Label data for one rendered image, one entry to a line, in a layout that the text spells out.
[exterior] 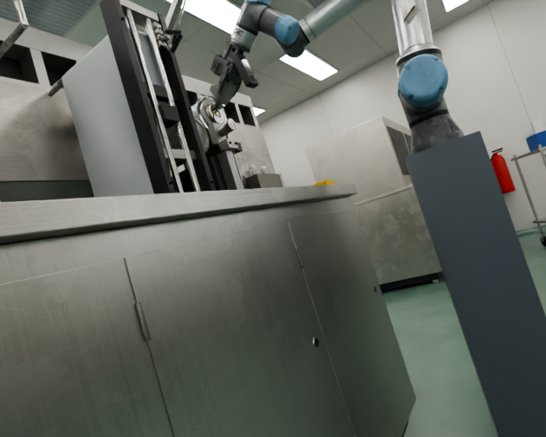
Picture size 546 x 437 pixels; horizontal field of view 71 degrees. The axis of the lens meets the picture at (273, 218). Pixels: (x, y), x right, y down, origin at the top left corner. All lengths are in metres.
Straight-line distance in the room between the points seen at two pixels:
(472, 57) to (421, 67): 4.64
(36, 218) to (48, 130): 0.86
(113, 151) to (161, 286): 0.61
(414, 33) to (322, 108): 5.01
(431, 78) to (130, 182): 0.82
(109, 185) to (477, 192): 1.01
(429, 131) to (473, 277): 0.43
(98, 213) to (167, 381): 0.26
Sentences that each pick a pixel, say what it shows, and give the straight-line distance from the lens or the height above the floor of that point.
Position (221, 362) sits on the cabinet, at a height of 0.61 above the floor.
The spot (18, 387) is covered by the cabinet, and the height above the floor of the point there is 0.71.
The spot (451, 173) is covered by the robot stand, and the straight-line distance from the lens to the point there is 1.17.
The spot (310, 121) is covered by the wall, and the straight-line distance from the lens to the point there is 6.19.
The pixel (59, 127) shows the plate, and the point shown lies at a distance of 1.39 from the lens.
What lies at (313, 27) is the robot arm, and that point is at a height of 1.40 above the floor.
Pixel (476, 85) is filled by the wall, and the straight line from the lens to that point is 5.67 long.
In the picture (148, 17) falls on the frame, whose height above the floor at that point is 1.42.
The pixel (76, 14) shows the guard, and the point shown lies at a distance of 1.64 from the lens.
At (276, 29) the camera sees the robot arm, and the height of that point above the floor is 1.38.
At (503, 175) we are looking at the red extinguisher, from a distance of 5.37.
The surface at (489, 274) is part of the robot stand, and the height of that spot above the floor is 0.52.
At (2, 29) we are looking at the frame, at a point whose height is 1.61.
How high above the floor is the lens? 0.77
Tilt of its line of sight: 4 degrees up
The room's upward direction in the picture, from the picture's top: 17 degrees counter-clockwise
